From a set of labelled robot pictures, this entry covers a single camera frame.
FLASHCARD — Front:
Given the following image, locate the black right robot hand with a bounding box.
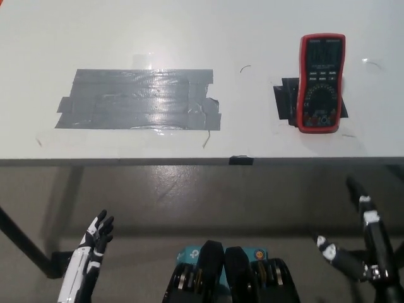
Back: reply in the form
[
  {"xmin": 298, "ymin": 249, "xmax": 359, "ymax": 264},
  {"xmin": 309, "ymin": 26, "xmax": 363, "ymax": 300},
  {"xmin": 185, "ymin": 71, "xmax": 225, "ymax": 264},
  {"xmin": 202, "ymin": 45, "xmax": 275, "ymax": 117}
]
[{"xmin": 312, "ymin": 176, "xmax": 399, "ymax": 284}]

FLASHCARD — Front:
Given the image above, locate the black teal robot torso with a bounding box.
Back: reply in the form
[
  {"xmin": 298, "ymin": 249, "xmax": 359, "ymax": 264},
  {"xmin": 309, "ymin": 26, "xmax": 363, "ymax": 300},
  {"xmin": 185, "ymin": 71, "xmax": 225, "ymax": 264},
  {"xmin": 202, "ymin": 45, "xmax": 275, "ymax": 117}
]
[{"xmin": 162, "ymin": 239, "xmax": 300, "ymax": 303}]

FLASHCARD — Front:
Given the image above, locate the grey duct tape patch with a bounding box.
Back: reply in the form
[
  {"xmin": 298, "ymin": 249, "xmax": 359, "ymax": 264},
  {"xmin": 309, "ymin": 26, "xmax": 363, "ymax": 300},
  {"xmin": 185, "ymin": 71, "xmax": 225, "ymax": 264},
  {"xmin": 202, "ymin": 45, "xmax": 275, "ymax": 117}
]
[{"xmin": 54, "ymin": 68, "xmax": 223, "ymax": 131}]

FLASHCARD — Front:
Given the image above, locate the black diagonal table leg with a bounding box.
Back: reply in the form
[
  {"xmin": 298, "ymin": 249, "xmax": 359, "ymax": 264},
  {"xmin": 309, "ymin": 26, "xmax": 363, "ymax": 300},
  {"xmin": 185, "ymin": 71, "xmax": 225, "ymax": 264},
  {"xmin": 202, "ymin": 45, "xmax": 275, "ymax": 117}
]
[{"xmin": 0, "ymin": 205, "xmax": 53, "ymax": 278}]

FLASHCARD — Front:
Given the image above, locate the red digital multimeter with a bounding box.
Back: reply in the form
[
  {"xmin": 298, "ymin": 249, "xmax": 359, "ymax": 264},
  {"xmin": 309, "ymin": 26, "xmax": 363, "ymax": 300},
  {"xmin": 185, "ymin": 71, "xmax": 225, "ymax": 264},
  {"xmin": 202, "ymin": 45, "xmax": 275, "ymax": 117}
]
[{"xmin": 295, "ymin": 33, "xmax": 347, "ymax": 134}]

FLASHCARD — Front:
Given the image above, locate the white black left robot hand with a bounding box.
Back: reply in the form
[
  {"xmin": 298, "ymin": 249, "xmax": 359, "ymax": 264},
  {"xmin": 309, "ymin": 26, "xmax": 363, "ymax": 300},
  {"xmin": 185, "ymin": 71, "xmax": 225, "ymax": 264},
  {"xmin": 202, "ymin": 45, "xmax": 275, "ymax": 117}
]
[{"xmin": 58, "ymin": 209, "xmax": 115, "ymax": 303}]

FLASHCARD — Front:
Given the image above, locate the black tape patch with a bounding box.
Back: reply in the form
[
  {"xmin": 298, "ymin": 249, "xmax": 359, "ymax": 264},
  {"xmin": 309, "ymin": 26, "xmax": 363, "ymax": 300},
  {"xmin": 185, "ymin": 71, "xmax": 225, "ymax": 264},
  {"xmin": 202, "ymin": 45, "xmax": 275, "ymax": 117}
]
[{"xmin": 273, "ymin": 77, "xmax": 350, "ymax": 127}]

